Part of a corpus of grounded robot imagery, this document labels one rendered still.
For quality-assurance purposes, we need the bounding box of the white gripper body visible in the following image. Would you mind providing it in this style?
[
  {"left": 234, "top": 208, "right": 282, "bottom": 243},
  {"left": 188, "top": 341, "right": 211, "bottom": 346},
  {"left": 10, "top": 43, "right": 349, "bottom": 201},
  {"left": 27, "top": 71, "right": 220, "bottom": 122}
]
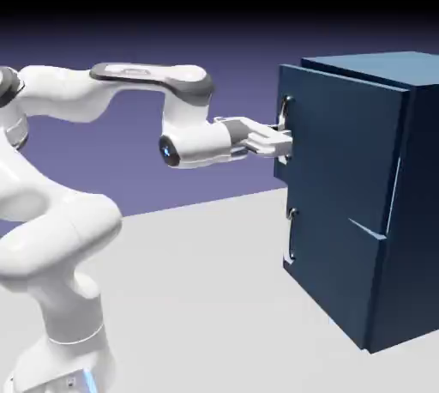
[{"left": 239, "top": 117, "right": 293, "bottom": 158}]

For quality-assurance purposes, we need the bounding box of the long curved metal door handle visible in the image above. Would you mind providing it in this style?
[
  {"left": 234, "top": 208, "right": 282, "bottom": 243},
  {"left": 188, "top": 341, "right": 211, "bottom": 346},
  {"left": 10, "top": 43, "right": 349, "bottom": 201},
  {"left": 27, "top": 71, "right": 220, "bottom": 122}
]
[{"left": 278, "top": 94, "right": 297, "bottom": 165}]

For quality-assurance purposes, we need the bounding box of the large blue cabinet door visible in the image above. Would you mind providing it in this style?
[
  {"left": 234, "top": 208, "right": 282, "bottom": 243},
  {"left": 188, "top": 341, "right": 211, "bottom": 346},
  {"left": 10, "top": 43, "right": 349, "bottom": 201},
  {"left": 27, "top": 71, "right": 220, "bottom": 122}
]
[{"left": 273, "top": 63, "right": 412, "bottom": 240}]

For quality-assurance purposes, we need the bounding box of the small blue cabinet door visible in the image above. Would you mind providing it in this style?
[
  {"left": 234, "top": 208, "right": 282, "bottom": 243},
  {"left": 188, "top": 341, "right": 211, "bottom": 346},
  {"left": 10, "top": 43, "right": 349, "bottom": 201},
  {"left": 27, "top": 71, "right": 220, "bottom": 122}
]
[{"left": 282, "top": 178, "right": 389, "bottom": 354}]

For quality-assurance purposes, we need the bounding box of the dark blue cabinet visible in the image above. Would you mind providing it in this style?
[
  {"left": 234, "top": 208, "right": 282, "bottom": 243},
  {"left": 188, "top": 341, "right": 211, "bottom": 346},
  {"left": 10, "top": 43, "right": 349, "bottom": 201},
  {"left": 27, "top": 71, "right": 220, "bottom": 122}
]
[{"left": 273, "top": 51, "right": 439, "bottom": 355}]

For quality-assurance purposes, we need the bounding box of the short curved metal door handle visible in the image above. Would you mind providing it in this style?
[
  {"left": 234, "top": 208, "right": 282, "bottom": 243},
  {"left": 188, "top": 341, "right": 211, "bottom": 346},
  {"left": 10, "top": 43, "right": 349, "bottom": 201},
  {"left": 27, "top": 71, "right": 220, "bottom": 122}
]
[{"left": 286, "top": 207, "right": 300, "bottom": 263}]

